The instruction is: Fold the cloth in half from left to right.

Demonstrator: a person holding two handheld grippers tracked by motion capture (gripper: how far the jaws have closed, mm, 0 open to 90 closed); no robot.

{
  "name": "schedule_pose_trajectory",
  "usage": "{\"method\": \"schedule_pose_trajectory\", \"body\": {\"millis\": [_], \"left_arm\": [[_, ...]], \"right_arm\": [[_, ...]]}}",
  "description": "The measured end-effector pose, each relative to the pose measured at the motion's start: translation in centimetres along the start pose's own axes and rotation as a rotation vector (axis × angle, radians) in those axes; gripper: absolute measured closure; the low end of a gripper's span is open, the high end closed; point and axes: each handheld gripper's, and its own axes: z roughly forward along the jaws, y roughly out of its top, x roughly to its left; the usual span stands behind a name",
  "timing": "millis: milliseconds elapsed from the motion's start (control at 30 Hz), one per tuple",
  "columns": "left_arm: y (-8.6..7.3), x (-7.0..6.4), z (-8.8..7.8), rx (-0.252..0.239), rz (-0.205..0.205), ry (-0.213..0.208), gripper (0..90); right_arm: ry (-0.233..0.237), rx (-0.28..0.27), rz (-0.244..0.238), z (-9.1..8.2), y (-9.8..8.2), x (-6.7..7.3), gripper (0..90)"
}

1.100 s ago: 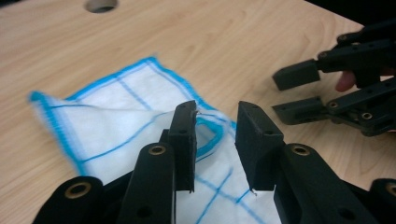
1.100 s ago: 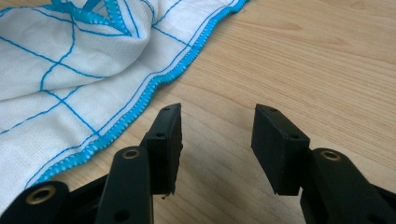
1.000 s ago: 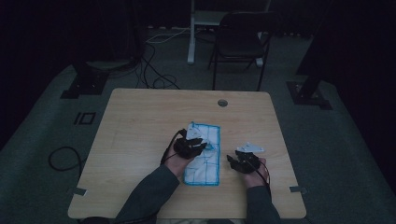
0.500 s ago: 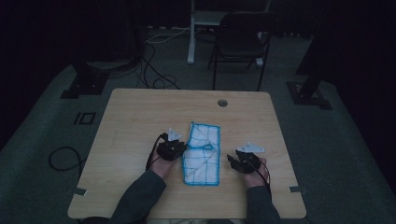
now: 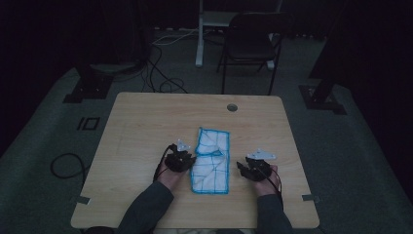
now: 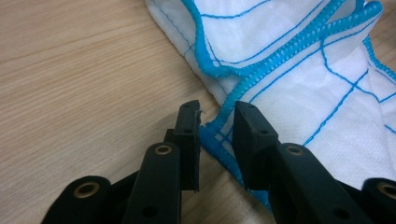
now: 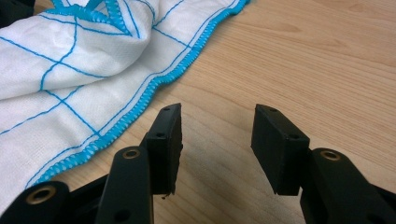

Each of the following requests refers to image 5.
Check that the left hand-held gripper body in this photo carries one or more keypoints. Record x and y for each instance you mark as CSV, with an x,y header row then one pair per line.
x,y
178,159

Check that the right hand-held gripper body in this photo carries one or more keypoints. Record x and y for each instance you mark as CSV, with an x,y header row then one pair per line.
x,y
259,167

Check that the white cloth with blue trim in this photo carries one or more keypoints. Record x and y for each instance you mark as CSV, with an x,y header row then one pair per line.
x,y
211,169

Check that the person's right hand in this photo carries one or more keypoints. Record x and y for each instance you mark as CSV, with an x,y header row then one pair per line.
x,y
268,185

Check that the person's left hand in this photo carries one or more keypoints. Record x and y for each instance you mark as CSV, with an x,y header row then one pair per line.
x,y
170,178

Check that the grey table grommet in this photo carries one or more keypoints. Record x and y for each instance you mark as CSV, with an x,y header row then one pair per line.
x,y
232,107

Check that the grey tape piece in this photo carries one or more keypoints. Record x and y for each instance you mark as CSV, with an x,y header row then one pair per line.
x,y
83,200
310,197

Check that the black stand with square base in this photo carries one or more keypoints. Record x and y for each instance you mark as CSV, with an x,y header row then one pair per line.
x,y
321,96
89,87

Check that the round grey stand base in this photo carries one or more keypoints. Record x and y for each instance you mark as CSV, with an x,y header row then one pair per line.
x,y
113,67

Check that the black folding chair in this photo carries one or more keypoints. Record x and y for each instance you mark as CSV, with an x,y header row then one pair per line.
x,y
250,45

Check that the white desk frame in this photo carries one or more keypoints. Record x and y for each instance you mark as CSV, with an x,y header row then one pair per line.
x,y
203,32

